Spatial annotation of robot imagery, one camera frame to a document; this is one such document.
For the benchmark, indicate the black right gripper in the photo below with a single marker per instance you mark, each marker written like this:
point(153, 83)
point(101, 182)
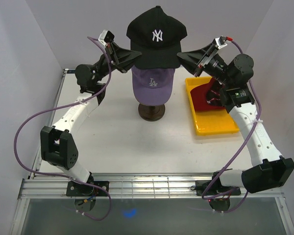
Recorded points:
point(191, 58)

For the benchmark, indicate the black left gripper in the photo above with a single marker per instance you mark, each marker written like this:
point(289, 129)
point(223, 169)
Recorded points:
point(121, 58)

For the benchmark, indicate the black NY baseball cap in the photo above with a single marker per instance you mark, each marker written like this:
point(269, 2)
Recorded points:
point(158, 37)

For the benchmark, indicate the red baseball cap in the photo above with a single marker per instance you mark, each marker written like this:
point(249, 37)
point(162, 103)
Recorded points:
point(206, 97)

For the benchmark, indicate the lavender baseball cap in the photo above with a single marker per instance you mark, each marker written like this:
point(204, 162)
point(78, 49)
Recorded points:
point(152, 87)

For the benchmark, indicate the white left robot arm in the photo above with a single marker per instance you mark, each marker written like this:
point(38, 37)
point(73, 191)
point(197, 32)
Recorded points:
point(57, 142)

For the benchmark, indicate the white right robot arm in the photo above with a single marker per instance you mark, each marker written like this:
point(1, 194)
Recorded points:
point(230, 89)

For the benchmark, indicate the beige mannequin head stand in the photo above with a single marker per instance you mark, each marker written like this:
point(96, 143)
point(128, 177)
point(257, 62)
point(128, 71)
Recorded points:
point(151, 113)

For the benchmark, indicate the yellow plastic tray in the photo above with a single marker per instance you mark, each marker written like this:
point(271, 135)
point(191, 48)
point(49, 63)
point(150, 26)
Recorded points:
point(212, 122)

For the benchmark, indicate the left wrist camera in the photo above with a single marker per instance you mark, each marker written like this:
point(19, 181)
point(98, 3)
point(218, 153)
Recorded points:
point(106, 37)

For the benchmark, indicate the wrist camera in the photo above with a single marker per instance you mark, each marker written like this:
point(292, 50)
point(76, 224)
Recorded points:
point(106, 37)
point(222, 41)

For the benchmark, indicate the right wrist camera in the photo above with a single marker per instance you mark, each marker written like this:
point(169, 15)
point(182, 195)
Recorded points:
point(222, 41)

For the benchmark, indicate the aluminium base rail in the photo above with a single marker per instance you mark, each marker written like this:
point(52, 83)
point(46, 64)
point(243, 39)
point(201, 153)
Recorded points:
point(120, 186)

